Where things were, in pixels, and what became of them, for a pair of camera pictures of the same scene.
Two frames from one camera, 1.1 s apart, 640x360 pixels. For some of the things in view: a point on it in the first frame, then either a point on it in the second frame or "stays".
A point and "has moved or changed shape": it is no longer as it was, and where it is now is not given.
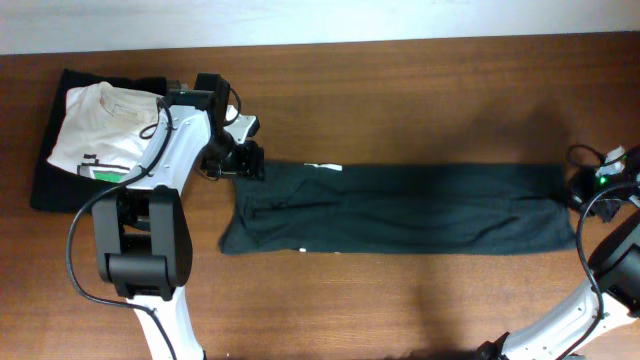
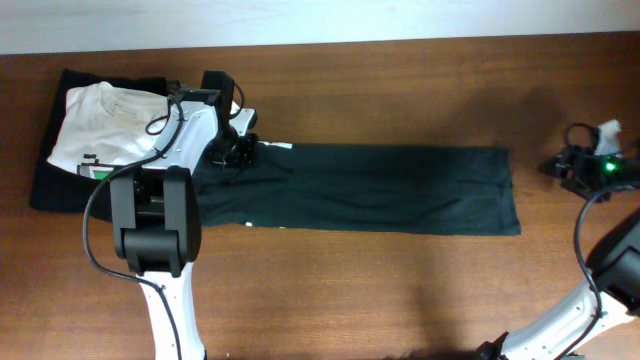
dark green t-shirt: [345, 208] has moved or changed shape
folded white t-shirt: [99, 131] stays
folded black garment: [58, 187] stays
